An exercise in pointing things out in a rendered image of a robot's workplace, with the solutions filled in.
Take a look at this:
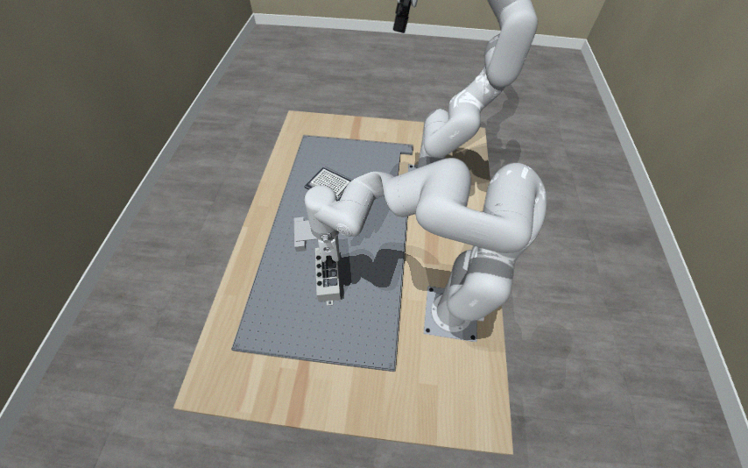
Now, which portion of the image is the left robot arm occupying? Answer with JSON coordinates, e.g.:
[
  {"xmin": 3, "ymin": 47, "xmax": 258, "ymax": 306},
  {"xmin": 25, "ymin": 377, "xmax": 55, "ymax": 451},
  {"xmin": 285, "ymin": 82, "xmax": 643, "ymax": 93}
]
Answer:
[{"xmin": 294, "ymin": 158, "xmax": 547, "ymax": 333}]

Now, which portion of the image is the grey operator panel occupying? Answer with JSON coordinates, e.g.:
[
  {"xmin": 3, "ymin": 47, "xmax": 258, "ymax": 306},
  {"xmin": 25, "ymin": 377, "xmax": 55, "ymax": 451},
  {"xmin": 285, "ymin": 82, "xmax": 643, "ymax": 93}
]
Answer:
[{"xmin": 315, "ymin": 248, "xmax": 341, "ymax": 306}]

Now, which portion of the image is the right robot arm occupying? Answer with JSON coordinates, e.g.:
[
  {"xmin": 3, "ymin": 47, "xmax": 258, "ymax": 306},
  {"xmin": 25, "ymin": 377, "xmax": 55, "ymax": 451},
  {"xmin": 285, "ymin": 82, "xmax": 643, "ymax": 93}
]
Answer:
[{"xmin": 418, "ymin": 0, "xmax": 538, "ymax": 168}]

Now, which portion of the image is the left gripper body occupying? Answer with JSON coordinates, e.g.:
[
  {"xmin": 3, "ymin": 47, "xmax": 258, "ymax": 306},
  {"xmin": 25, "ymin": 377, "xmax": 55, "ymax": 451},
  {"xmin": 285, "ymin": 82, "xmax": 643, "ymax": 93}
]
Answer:
[{"xmin": 317, "ymin": 232, "xmax": 340, "ymax": 263}]

